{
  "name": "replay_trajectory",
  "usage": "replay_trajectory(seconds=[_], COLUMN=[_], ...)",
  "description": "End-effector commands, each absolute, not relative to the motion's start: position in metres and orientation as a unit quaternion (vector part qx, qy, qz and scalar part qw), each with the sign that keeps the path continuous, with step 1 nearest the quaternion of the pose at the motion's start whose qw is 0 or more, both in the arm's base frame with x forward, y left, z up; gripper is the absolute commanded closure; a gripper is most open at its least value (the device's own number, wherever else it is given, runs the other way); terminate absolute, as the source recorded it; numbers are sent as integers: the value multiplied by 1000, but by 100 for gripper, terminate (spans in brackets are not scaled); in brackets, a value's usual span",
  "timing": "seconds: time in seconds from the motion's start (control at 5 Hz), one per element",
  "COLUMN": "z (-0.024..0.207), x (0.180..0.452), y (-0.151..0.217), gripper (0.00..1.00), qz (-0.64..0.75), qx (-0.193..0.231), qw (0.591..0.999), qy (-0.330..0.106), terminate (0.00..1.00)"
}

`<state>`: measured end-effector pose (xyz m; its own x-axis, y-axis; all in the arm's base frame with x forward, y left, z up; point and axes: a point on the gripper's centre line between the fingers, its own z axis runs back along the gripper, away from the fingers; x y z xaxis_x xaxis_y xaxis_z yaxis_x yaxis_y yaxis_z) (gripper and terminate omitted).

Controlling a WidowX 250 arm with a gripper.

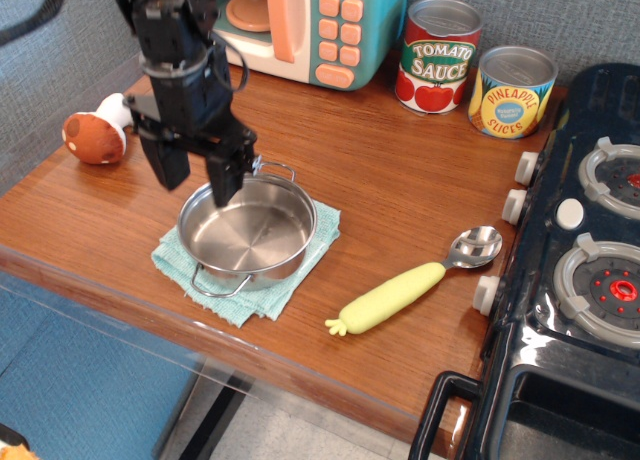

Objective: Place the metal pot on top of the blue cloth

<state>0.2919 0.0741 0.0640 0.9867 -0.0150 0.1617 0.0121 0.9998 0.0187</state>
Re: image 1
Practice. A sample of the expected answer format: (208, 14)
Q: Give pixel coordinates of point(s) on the clear acrylic table guard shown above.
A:
(75, 385)

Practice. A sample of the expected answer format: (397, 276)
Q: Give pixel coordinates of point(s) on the tomato sauce can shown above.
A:
(440, 42)

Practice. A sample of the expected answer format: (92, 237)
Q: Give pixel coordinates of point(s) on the pineapple slices can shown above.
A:
(512, 88)

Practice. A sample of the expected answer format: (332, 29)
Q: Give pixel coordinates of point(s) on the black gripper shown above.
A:
(189, 111)

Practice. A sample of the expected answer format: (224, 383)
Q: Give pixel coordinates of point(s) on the teal toy microwave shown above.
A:
(337, 44)

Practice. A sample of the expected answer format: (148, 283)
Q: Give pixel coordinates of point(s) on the light blue cloth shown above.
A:
(170, 258)

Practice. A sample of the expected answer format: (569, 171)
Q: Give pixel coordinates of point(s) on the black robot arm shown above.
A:
(172, 30)

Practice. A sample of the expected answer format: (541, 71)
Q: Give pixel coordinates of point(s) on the plush brown mushroom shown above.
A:
(99, 138)

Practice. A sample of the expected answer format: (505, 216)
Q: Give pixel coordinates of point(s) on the black toy stove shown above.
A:
(560, 376)

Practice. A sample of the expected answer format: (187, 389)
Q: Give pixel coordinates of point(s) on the stainless steel pot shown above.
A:
(259, 239)

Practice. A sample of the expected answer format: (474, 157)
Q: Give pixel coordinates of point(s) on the spoon with yellow handle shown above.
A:
(473, 248)

